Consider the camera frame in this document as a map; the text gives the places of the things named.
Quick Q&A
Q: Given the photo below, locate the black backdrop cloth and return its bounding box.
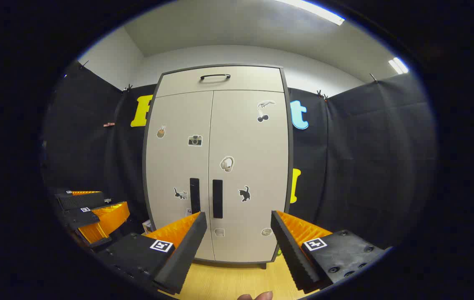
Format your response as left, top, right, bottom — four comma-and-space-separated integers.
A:
41, 60, 436, 250

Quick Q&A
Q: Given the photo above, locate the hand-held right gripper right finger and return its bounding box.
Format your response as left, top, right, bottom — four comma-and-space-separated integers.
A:
270, 210, 387, 294

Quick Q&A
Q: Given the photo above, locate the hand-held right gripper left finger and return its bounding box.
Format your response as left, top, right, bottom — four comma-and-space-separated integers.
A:
95, 211, 207, 295

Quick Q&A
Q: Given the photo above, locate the long ceiling light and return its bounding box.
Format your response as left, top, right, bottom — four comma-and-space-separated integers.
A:
277, 0, 346, 26

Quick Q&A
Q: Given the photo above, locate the white double-door shoe cabinet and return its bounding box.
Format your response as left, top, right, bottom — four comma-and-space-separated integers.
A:
142, 64, 294, 269

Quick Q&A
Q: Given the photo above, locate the cabinet door with camera sticker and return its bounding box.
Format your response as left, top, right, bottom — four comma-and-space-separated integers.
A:
145, 91, 215, 261

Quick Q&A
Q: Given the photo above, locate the cabinet door with headphone sticker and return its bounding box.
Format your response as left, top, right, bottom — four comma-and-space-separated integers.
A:
209, 90, 290, 263

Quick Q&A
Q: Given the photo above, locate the short ceiling light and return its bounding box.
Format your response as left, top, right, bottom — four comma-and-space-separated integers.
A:
388, 57, 409, 75

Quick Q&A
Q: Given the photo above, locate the white cabinet drawer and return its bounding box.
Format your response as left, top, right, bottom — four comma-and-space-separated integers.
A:
155, 66, 284, 98

